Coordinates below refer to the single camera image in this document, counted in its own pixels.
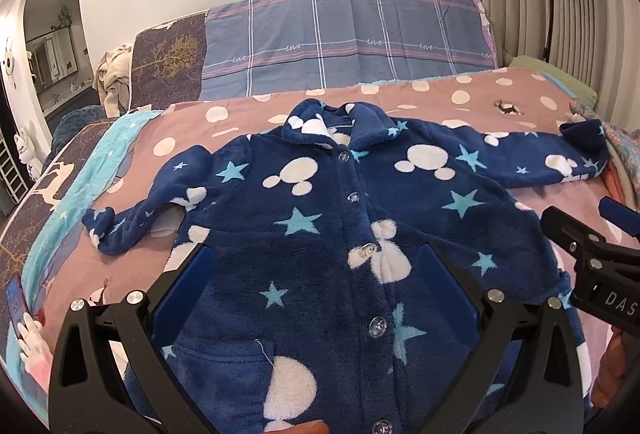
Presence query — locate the navy fleece star pajama top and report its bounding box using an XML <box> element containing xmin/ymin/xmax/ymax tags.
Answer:
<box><xmin>82</xmin><ymin>99</ymin><xmax>608</xmax><ymax>433</ymax></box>

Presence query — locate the floral folded clothes pile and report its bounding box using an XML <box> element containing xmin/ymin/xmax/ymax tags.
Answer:
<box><xmin>569</xmin><ymin>98</ymin><xmax>640</xmax><ymax>215</ymax></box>

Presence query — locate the beige crumpled clothes pile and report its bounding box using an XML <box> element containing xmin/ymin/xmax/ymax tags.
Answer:
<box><xmin>92</xmin><ymin>44</ymin><xmax>132</xmax><ymax>119</ymax></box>

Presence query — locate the white plush toy paw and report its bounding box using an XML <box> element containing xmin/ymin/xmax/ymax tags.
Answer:
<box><xmin>17</xmin><ymin>313</ymin><xmax>53</xmax><ymax>393</ymax></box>

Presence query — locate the green pillow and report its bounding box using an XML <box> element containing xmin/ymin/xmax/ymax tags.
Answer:
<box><xmin>510</xmin><ymin>56</ymin><xmax>598</xmax><ymax>109</ymax></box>

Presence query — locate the light blue blanket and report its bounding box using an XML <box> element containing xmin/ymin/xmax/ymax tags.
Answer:
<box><xmin>1</xmin><ymin>108</ymin><xmax>185</xmax><ymax>421</ymax></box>

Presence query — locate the white cat figurine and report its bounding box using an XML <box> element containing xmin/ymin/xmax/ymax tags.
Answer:
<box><xmin>14</xmin><ymin>128</ymin><xmax>42</xmax><ymax>181</ymax></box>

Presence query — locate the dark gold tree fabric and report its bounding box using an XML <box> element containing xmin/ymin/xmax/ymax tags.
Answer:
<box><xmin>129</xmin><ymin>11</ymin><xmax>207</xmax><ymax>109</ymax></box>

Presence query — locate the blue plaid headboard cover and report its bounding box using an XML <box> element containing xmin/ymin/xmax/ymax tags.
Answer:
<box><xmin>200</xmin><ymin>0</ymin><xmax>498</xmax><ymax>101</ymax></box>

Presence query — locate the wall mirror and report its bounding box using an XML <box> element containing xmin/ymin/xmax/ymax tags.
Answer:
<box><xmin>26</xmin><ymin>27</ymin><xmax>78</xmax><ymax>92</ymax></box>

